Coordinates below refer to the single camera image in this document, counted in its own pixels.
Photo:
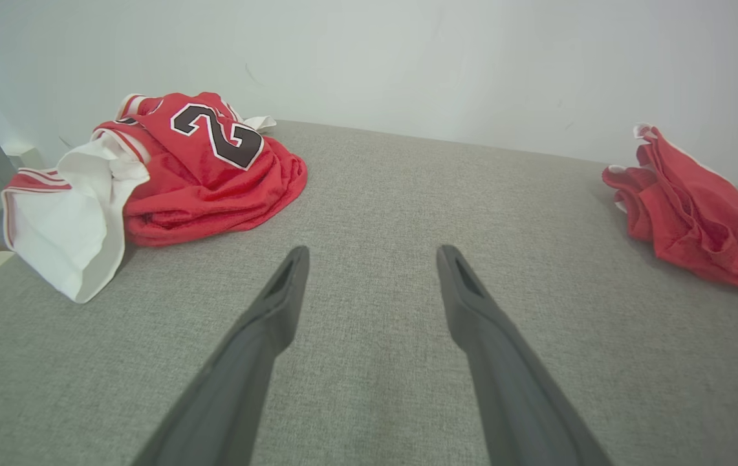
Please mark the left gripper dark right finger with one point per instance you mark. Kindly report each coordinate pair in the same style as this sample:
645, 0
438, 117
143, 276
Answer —
511, 388

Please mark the grey fabric sofa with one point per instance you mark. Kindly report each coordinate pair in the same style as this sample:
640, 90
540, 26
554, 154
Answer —
375, 194

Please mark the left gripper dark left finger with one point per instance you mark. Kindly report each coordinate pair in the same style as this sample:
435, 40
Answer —
239, 375

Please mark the red white numbered jersey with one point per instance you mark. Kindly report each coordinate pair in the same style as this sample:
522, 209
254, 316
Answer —
213, 188

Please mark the red shorts white trim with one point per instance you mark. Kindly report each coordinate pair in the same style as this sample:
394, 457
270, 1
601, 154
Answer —
685, 213

